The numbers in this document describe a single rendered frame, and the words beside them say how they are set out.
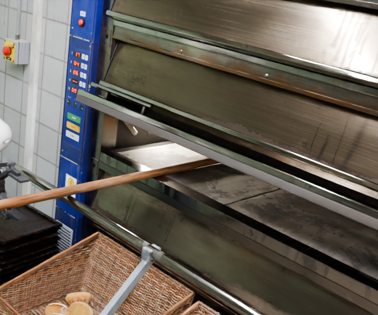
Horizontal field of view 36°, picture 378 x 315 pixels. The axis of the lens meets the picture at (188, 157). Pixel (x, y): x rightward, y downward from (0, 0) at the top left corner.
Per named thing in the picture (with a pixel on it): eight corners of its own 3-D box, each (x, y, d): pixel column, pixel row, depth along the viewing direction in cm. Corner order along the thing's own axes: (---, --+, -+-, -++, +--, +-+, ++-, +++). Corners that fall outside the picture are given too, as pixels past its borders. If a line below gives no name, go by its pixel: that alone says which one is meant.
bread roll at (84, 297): (92, 290, 232) (93, 303, 229) (89, 295, 237) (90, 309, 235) (67, 291, 228) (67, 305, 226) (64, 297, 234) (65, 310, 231)
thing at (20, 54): (17, 59, 266) (18, 37, 263) (29, 64, 260) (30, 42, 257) (2, 60, 261) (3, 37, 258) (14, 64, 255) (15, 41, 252)
